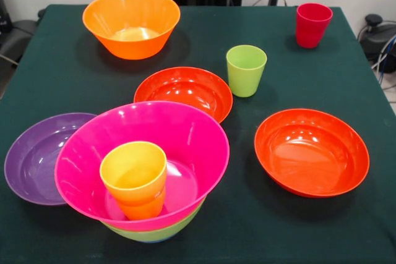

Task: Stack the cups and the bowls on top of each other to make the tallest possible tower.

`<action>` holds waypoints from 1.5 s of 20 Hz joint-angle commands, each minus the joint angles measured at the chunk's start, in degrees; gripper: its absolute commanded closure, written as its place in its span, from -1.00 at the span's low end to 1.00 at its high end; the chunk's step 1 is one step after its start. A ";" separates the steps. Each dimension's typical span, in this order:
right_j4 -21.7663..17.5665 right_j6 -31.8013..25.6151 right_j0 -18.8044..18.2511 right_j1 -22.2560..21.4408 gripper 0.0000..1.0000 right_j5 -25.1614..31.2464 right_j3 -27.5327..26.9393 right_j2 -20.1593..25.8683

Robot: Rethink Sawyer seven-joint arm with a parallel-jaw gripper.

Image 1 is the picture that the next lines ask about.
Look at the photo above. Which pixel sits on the dark green tablecloth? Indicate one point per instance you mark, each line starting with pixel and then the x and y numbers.
pixel 278 230

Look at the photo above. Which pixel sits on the green plastic bowl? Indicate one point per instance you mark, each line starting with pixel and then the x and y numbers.
pixel 173 230

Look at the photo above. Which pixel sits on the orange plastic bowl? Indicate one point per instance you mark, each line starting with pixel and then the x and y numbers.
pixel 130 13

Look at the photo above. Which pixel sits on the pink plastic bowl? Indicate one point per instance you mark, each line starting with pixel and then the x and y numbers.
pixel 191 140

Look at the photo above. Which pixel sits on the red plastic cup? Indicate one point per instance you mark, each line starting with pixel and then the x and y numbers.
pixel 311 29

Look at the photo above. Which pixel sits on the yellow plastic cup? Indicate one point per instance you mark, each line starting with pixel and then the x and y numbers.
pixel 136 177

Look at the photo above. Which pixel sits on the red plastic bowl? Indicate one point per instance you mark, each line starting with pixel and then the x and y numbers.
pixel 312 152
pixel 185 91

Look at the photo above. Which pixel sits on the purple plastic bowl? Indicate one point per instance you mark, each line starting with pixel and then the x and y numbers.
pixel 31 159

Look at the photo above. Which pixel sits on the green plastic cup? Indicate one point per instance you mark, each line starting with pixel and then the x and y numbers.
pixel 246 72

